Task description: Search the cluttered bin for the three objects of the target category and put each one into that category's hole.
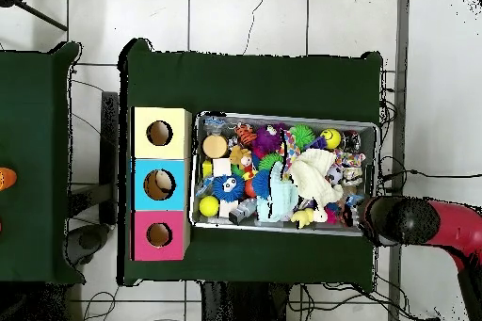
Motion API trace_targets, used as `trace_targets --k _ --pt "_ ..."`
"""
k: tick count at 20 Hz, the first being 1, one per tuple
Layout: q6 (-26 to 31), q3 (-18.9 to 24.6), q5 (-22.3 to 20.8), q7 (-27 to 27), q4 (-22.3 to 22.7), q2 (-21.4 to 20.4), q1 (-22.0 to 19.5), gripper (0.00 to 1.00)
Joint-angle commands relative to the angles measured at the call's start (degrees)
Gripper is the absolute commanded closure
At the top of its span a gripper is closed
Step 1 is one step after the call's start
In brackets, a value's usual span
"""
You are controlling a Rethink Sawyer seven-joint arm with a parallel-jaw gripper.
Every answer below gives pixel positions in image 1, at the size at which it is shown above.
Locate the clear plastic packet blue label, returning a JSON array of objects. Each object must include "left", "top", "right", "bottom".
[{"left": 342, "top": 192, "right": 366, "bottom": 220}]

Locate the clear mesh bin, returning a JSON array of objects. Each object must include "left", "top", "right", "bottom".
[{"left": 189, "top": 112, "right": 380, "bottom": 238}]

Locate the wooden box with three holes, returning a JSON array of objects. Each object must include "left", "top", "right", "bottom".
[{"left": 130, "top": 105, "right": 193, "bottom": 262}]

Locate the brown plush toy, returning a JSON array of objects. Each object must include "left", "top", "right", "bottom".
[{"left": 228, "top": 145, "right": 254, "bottom": 171}]

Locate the blue fuzzy toy with eyes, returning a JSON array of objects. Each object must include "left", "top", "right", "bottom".
[{"left": 212, "top": 174, "right": 246, "bottom": 203}]

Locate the purple spiky ball with eyes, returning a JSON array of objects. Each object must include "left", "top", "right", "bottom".
[{"left": 251, "top": 124, "right": 286, "bottom": 155}]

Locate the polka dot cloth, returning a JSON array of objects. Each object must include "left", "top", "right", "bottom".
[{"left": 281, "top": 129, "right": 302, "bottom": 178}]

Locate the mint green knitted cloth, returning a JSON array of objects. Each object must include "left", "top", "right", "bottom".
[{"left": 255, "top": 161, "right": 300, "bottom": 223}]

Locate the plain yellow ball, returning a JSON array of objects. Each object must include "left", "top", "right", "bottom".
[{"left": 199, "top": 196, "right": 220, "bottom": 218}]

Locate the green spiky ball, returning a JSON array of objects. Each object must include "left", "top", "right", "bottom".
[{"left": 288, "top": 124, "right": 317, "bottom": 149}]

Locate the cream knitted cloth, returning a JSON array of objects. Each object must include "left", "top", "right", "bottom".
[{"left": 288, "top": 147, "right": 345, "bottom": 211}]

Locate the yellow smiley ball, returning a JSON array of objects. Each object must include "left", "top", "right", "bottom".
[{"left": 319, "top": 128, "right": 344, "bottom": 151}]

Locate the green cloth side table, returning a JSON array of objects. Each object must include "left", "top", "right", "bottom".
[{"left": 0, "top": 41, "right": 83, "bottom": 284}]

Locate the small orange object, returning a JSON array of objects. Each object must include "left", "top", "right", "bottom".
[{"left": 0, "top": 168, "right": 18, "bottom": 192}]

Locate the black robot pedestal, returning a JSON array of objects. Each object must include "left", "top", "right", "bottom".
[{"left": 201, "top": 281, "right": 291, "bottom": 321}]

